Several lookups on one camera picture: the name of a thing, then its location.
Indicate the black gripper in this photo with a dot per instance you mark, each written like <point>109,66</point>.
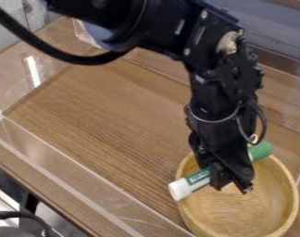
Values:
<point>218,141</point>

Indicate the clear acrylic front wall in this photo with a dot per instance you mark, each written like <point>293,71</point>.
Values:
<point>99,207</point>

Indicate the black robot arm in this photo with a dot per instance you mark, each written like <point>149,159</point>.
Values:
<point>201,36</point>

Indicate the green and white marker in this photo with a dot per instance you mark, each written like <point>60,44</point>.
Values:
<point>183,186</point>

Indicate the brown wooden bowl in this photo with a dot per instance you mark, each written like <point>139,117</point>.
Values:
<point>228,213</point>

